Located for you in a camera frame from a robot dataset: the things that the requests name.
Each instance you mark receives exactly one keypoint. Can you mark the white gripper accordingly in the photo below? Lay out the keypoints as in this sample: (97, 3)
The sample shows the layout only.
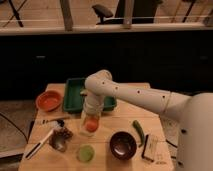
(93, 105)

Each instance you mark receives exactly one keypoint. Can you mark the orange apple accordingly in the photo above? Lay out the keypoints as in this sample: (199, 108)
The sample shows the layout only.
(91, 125)

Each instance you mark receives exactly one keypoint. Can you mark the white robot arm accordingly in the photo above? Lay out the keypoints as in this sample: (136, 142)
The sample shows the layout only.
(193, 113)

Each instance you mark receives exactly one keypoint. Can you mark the white paper cup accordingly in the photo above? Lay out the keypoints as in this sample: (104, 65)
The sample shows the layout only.
(84, 118)

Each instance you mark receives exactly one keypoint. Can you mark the small green cup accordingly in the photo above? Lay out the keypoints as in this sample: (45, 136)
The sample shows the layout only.
(85, 153)

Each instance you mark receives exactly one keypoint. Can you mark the metal measuring cup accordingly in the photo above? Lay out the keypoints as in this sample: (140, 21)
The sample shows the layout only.
(57, 142)

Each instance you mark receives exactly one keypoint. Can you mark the green plastic tray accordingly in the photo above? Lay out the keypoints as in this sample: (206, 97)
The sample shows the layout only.
(73, 100)

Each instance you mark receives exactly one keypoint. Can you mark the brown pine cone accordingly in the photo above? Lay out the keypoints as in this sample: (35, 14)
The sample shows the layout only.
(64, 133)

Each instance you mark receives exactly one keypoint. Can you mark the orange bowl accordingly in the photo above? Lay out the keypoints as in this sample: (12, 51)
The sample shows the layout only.
(48, 100)

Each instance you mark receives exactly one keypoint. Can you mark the dark brown bowl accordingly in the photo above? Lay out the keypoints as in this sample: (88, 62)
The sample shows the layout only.
(123, 145)

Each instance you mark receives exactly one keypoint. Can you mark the black office chair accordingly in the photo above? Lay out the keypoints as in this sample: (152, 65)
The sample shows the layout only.
(128, 12)

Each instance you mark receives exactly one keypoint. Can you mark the black handled fork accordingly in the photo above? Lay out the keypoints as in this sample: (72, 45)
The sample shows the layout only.
(44, 121)

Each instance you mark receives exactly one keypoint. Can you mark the black handled knife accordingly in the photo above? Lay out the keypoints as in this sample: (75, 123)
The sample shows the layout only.
(39, 145)

